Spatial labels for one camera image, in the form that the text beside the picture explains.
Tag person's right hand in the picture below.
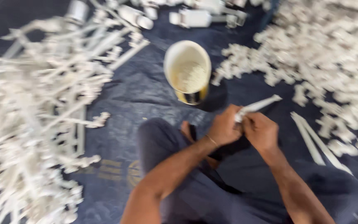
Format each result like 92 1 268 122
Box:
241 111 281 155

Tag person's bare foot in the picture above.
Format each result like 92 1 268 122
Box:
180 121 198 144

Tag white plastic sprue stick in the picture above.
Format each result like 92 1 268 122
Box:
234 95 283 123

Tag group of large white fittings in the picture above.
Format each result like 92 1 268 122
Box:
129 0 273 29

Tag thin thread wrist bracelet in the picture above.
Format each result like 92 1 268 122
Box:
205 134 219 148

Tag heap of white sprue frames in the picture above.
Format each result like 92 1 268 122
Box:
0 0 151 224

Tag heap of small white parts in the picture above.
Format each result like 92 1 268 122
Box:
212 0 358 162

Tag person's dark grey trousers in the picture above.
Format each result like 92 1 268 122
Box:
135 118 358 224

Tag white plastic pipe fitting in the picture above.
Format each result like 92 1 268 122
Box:
117 4 155 30

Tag white and yellow plastic bucket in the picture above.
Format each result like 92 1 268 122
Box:
163 40 212 106

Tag dark blue tarpaulin sheet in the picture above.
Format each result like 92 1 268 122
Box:
0 0 358 224

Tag person's left hand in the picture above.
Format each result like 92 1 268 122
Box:
206 104 244 147

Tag bare white plastic runner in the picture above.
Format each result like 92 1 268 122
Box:
292 112 353 175
290 113 326 166

